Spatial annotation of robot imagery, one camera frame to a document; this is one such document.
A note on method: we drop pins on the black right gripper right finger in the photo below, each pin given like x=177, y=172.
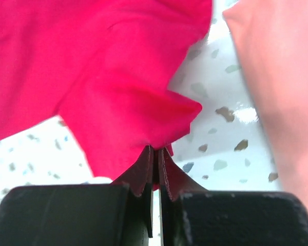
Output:
x=193, y=215

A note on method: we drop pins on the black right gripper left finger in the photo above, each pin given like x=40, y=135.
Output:
x=119, y=213

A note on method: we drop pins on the magenta t shirt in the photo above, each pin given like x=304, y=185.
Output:
x=104, y=68

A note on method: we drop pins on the folded peach t shirt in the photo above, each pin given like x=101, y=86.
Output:
x=271, y=39

